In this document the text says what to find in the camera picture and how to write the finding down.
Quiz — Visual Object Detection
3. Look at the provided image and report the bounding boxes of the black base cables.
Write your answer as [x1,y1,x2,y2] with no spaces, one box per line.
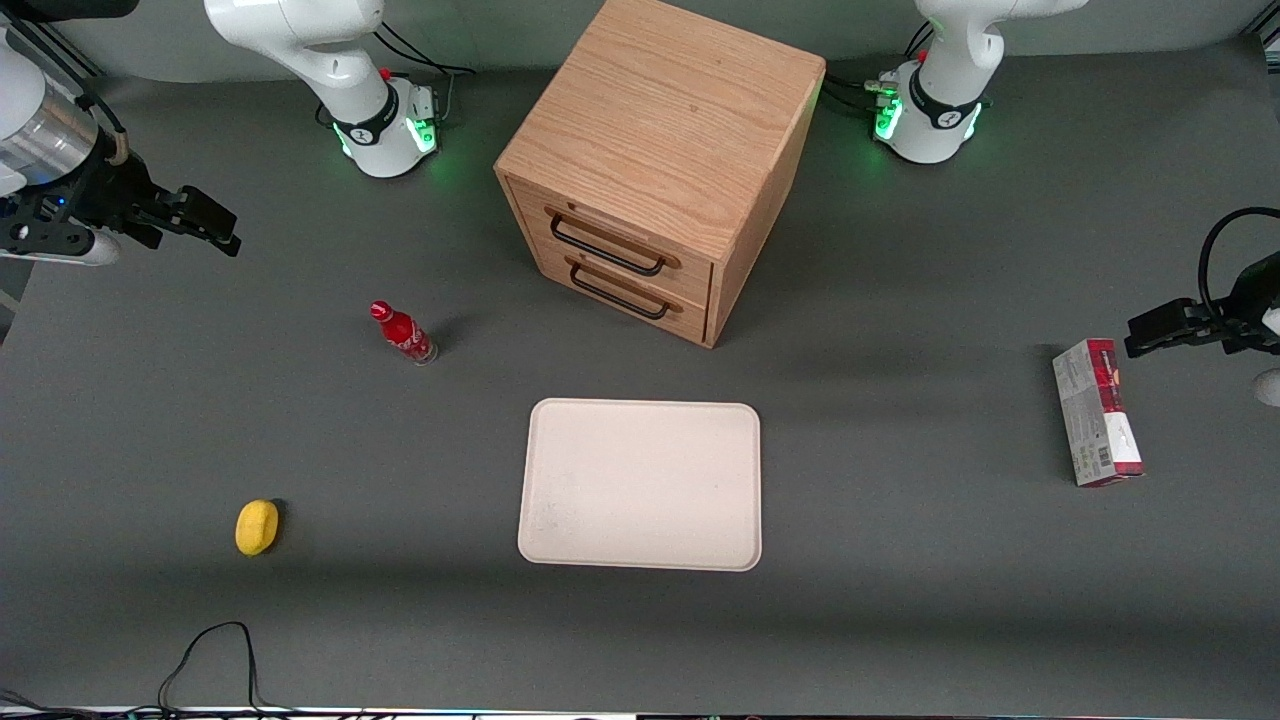
[372,18,479,131]
[824,18,937,119]

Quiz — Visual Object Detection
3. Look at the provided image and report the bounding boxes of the black metal drawer handle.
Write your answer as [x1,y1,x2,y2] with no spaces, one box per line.
[566,255,683,322]
[548,207,683,278]

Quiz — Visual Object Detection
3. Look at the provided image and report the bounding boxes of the black left base cables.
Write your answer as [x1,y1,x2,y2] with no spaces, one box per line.
[824,18,937,119]

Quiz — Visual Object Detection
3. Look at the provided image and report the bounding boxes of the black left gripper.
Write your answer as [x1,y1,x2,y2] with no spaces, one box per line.
[1125,251,1280,359]

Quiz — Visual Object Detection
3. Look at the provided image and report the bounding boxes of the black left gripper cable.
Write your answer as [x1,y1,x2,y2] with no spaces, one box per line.
[1198,206,1280,323]

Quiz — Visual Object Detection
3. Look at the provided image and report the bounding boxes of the yellow lemon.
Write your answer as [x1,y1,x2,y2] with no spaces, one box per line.
[235,499,281,557]

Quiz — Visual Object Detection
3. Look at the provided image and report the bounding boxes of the oak wooden cabinet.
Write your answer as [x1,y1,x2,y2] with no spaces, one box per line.
[494,0,827,349]

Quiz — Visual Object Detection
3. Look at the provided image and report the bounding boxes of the black right base cables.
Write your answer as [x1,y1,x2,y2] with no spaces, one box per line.
[372,18,479,131]

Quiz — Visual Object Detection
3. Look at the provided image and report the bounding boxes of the cream plastic tray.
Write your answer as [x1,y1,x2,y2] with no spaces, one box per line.
[517,398,763,573]

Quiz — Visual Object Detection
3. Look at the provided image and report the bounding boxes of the thin black table cable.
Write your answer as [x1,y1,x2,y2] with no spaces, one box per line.
[0,621,471,720]

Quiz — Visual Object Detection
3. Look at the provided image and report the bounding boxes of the wooden drawer with keyhole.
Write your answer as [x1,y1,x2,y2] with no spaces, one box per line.
[508,178,714,309]

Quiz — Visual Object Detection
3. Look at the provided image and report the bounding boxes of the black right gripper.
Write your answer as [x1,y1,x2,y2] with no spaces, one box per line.
[0,148,243,258]

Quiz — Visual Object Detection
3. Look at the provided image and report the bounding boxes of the grey red carton box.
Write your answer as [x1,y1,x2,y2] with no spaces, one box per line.
[1052,338,1145,489]

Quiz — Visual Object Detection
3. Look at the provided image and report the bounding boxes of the red soda bottle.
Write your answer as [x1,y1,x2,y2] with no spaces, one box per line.
[369,300,439,367]

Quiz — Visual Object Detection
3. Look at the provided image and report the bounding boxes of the plain wooden drawer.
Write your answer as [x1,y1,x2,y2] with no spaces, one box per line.
[524,232,711,347]

